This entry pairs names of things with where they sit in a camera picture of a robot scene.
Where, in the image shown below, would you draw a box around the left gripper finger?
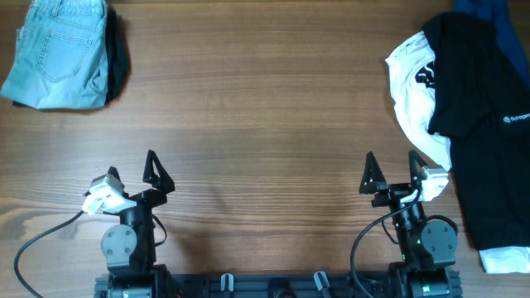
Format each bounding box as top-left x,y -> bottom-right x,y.
108,166 -> 124,193
142,150 -> 176,194

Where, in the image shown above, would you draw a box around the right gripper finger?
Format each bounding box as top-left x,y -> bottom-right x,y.
408,150 -> 427,182
359,151 -> 388,194

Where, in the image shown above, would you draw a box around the black t-shirt with logo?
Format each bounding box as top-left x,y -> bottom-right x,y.
422,12 -> 529,250

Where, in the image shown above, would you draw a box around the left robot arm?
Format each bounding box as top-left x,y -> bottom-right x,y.
94,150 -> 183,298

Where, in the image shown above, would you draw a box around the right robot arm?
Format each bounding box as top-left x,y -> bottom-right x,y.
350,150 -> 462,297

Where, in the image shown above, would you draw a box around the white t-shirt black lettering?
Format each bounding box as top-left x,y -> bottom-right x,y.
386,31 -> 529,274

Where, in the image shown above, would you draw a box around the black folded garment under jeans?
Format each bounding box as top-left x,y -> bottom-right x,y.
12,7 -> 130,108

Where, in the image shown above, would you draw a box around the light blue folded jeans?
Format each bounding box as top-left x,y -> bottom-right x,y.
0,0 -> 109,111

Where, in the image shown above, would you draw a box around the navy blue garment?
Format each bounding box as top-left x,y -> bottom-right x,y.
453,0 -> 529,84

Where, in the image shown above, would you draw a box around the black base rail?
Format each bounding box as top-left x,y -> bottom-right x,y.
94,271 -> 463,298

